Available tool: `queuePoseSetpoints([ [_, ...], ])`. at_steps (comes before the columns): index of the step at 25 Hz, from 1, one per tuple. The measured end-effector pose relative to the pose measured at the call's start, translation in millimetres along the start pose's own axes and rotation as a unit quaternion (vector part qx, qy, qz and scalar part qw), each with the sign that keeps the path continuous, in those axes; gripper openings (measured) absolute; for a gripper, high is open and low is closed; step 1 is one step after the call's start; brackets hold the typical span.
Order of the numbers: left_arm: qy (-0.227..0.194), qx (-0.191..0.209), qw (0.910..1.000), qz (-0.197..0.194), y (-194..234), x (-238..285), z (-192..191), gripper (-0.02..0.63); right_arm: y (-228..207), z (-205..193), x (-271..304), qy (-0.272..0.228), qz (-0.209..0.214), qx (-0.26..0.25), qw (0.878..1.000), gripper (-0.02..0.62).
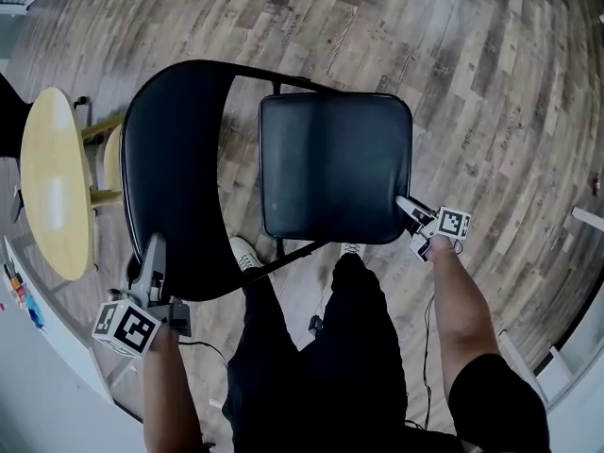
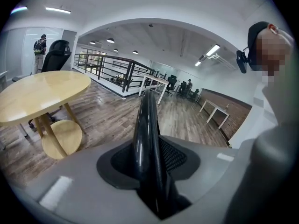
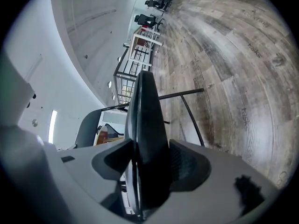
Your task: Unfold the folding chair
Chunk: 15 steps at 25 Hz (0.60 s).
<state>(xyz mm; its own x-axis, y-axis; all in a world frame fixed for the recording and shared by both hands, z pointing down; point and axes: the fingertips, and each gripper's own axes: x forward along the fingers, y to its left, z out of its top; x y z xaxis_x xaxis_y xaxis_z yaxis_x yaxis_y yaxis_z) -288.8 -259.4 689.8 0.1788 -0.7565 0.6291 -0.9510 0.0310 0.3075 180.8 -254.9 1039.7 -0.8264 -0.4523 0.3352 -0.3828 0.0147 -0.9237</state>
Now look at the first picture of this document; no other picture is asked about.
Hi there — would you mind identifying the blue cloth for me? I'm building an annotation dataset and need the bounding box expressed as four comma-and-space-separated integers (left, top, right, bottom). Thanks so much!
25, 294, 48, 333

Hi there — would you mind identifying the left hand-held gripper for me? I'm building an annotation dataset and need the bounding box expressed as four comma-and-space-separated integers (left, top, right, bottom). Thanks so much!
92, 232, 193, 359

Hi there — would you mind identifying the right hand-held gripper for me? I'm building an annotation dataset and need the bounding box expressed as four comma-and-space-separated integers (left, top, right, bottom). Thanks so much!
394, 194, 474, 264

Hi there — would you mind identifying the person's left forearm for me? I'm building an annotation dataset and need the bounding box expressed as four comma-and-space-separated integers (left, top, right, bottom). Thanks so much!
141, 327, 207, 453

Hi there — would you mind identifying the person's right forearm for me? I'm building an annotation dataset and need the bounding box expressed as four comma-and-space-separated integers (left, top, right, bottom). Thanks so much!
431, 236, 504, 395

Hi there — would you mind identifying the round yellow wooden table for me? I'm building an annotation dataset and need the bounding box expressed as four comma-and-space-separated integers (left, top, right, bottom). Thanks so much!
19, 86, 126, 282

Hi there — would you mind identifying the person's black clothing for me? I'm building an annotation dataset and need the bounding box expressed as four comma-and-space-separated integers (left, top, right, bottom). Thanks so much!
221, 252, 551, 453

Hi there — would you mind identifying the person's left white shoe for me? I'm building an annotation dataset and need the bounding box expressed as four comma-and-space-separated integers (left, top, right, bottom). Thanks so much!
229, 236, 263, 271

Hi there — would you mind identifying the white rectangular table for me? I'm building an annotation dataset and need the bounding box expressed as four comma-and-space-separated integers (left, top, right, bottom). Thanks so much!
0, 233, 117, 405

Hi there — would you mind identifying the long white table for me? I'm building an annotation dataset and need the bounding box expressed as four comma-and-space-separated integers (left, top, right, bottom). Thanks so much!
498, 205, 604, 408

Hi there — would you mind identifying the black folding chair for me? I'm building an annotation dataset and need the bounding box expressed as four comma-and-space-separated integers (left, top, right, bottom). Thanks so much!
120, 59, 415, 304

